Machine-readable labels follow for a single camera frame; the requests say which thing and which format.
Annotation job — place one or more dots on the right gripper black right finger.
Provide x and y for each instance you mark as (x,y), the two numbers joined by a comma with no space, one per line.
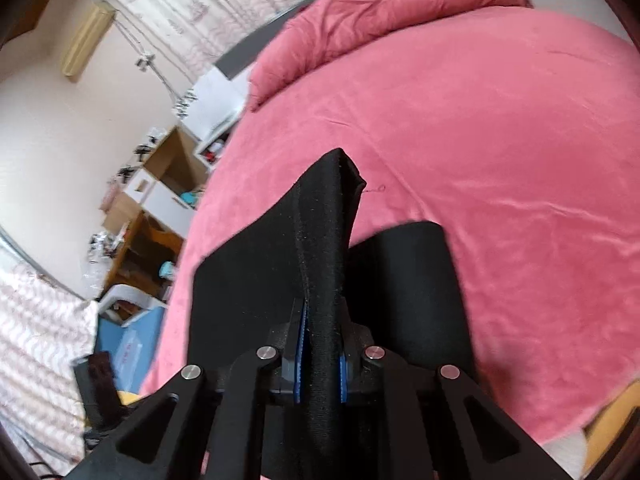
(418,412)

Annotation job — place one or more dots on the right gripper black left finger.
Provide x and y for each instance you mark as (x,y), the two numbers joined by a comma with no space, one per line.
(200,424)

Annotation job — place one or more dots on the black pants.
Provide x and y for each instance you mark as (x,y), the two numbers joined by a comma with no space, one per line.
(399,283)

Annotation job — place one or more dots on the blue storage box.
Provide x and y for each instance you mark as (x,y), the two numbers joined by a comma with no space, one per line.
(131,346)

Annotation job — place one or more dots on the white plastic stool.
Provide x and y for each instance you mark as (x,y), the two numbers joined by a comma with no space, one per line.
(123,304)

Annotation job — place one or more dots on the wooden white cabinet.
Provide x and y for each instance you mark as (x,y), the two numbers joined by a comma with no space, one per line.
(149,216)

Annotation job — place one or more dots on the pink bed sheet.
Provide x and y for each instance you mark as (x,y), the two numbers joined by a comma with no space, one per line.
(517,130)

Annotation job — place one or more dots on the white bedside table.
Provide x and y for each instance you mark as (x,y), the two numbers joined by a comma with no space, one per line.
(210,109)

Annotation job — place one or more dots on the dark grey headboard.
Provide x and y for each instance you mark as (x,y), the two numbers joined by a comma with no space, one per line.
(247,50)

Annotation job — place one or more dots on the pink crumpled duvet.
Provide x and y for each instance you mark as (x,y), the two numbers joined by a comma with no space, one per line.
(346,26)

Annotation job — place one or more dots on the beige wall air conditioner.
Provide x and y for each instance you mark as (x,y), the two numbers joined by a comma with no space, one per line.
(86,39)

